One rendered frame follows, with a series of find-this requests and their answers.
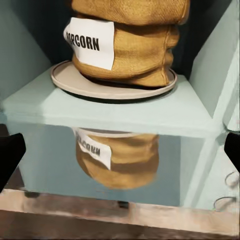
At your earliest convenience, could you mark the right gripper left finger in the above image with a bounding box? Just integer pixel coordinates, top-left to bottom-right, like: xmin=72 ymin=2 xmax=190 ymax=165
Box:
xmin=0 ymin=133 xmax=26 ymax=193

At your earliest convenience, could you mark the popcorn bag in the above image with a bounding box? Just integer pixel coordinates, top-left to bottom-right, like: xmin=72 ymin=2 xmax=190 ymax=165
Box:
xmin=63 ymin=0 xmax=192 ymax=87

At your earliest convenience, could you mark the microwave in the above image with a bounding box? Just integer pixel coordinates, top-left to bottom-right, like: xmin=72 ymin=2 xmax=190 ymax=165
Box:
xmin=0 ymin=0 xmax=240 ymax=133

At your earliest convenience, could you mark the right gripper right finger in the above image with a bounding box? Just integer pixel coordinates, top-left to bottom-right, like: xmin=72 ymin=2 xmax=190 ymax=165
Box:
xmin=224 ymin=132 xmax=240 ymax=172

